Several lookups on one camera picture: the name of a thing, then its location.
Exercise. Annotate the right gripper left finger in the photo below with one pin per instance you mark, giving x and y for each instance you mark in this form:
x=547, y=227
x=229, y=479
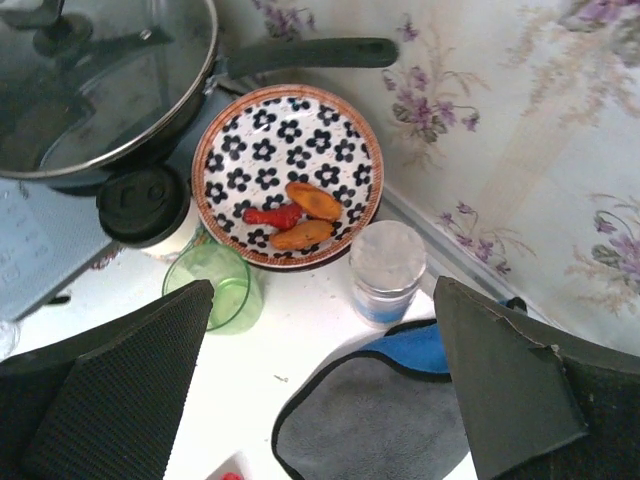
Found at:
x=106, y=403

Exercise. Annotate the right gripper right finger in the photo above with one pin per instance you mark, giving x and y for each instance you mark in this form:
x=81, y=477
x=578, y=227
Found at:
x=537, y=402

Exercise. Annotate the clear drinking glass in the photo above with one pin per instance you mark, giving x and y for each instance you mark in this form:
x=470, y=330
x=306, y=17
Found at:
x=9, y=338

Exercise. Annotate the blue grey microfiber cloth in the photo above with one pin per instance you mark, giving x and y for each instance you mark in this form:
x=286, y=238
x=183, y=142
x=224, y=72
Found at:
x=410, y=404

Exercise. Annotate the red coffee capsule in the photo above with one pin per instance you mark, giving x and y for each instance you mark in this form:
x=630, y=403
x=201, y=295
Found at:
x=231, y=476

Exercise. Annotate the grey induction cooker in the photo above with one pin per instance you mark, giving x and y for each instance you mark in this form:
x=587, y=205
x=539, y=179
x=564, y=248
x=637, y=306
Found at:
x=47, y=239

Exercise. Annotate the jar with black lid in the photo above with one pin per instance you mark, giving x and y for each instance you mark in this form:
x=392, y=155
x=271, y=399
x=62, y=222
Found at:
x=150, y=210

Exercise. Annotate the clear bottle blue label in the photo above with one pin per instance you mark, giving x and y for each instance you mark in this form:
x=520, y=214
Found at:
x=387, y=260

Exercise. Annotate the fried food pieces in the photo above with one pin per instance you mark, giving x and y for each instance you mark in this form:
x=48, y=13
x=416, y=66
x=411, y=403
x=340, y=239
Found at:
x=306, y=221

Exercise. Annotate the flower patterned plate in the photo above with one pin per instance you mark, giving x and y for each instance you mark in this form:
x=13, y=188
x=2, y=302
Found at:
x=272, y=137

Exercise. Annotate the black frying pan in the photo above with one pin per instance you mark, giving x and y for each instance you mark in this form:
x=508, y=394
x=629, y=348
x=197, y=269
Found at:
x=200, y=85

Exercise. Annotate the glass pan lid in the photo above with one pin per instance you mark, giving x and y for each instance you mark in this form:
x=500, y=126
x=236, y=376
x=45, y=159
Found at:
x=100, y=85

